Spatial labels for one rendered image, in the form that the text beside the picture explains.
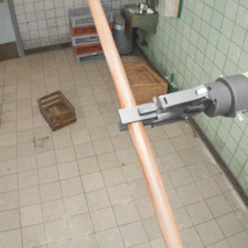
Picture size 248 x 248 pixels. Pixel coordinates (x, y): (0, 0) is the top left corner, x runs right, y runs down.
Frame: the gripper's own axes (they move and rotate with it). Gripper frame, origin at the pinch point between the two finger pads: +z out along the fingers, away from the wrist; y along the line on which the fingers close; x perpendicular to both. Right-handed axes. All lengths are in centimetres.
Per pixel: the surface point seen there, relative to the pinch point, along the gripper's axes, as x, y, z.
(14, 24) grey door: 291, 261, 64
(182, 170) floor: 8, 193, -82
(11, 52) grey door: 273, 304, 81
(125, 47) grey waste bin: 223, 281, -99
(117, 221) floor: -19, 179, -7
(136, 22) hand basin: 196, 195, -94
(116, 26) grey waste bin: 243, 251, -87
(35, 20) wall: 294, 265, 30
